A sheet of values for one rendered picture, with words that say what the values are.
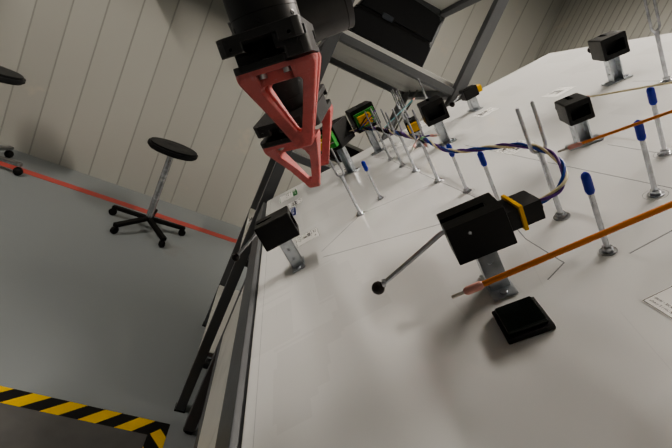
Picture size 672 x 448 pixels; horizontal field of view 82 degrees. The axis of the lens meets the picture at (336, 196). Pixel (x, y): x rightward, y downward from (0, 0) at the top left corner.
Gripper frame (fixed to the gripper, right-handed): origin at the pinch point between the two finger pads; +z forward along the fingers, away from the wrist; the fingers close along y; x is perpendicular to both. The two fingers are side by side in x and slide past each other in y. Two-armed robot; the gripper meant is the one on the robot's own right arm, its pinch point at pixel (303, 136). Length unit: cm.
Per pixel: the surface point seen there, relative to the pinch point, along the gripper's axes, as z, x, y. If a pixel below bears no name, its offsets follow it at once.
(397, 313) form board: 21.9, -3.7, 1.6
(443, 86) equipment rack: 12, -32, 99
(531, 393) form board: 20.3, -12.4, -12.7
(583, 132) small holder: 14.9, -36.6, 25.4
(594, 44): 5, -50, 46
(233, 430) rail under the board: 24.9, 14.4, -7.1
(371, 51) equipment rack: -5, -12, 95
